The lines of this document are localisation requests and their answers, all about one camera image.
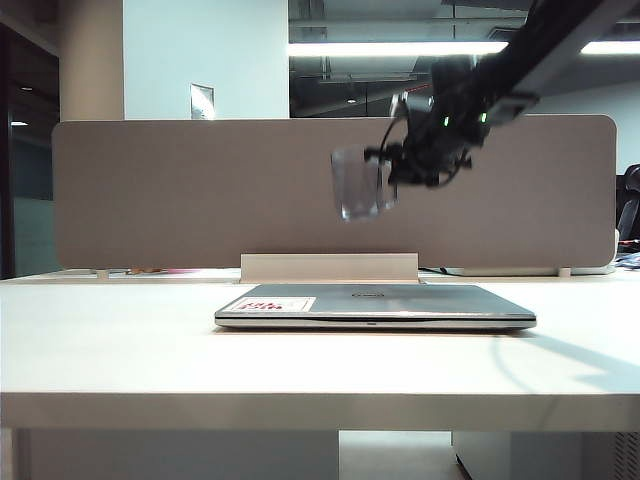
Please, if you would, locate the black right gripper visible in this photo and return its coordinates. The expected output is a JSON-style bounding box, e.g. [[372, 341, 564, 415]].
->
[[363, 112, 486, 189]]

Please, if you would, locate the clear plastic water cup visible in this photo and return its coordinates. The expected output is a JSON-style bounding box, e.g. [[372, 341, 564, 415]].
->
[[330, 144, 400, 224]]

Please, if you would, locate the silver Dell laptop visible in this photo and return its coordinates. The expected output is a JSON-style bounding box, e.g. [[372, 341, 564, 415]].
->
[[213, 282, 537, 330]]

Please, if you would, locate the long ceiling light strip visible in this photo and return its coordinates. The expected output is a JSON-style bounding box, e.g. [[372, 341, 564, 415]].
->
[[287, 41, 640, 57]]

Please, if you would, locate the grey desk divider panel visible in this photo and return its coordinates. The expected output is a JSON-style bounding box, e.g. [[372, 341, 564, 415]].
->
[[51, 114, 617, 272]]

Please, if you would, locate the black office chair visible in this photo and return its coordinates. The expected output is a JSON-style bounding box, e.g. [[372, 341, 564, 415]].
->
[[616, 163, 640, 242]]

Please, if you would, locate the dark glass door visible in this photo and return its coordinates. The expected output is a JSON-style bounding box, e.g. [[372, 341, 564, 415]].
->
[[0, 22, 61, 280]]

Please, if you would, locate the white under-desk cabinet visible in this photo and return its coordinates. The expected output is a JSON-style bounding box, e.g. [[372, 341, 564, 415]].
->
[[451, 430, 640, 480]]

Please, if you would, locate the beige table support panel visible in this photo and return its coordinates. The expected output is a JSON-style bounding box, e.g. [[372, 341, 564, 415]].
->
[[14, 428, 341, 480]]

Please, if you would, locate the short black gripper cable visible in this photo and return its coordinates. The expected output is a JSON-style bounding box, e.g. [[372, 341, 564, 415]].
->
[[378, 115, 407, 151]]

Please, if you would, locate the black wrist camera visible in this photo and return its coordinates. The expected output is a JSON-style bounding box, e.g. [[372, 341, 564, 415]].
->
[[392, 91, 435, 121]]

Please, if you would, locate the beige desk cable flap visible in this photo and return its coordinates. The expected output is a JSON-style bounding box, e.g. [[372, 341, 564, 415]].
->
[[240, 252, 419, 282]]

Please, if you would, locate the white wall sign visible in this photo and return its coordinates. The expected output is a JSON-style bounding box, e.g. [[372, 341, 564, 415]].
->
[[189, 82, 216, 121]]

